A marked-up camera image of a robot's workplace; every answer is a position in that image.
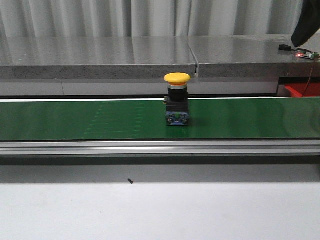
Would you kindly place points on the yellow mushroom push button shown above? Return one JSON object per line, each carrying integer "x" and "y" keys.
{"x": 176, "y": 100}

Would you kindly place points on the grey stone countertop slab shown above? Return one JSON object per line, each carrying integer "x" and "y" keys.
{"x": 94, "y": 57}
{"x": 246, "y": 56}

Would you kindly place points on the grey stone countertop right slab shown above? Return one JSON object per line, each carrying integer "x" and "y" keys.
{"x": 246, "y": 56}

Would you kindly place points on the small green circuit board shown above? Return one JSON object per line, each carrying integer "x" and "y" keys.
{"x": 309, "y": 55}

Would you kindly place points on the aluminium conveyor frame rail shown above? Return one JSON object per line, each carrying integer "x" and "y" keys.
{"x": 164, "y": 148}

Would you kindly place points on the grey pleated curtain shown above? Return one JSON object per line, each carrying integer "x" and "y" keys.
{"x": 152, "y": 18}

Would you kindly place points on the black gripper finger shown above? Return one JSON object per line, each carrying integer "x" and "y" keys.
{"x": 308, "y": 24}

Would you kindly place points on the red plastic tray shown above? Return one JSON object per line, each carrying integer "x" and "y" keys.
{"x": 299, "y": 90}

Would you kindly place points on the green conveyor belt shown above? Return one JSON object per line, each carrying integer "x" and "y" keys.
{"x": 243, "y": 118}

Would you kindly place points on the white cabinet front panel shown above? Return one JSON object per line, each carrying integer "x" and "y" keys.
{"x": 150, "y": 86}

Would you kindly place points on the black connector plug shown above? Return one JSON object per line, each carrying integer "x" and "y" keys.
{"x": 284, "y": 47}

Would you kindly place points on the grey stone countertop left slab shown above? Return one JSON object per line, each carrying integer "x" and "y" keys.
{"x": 94, "y": 57}

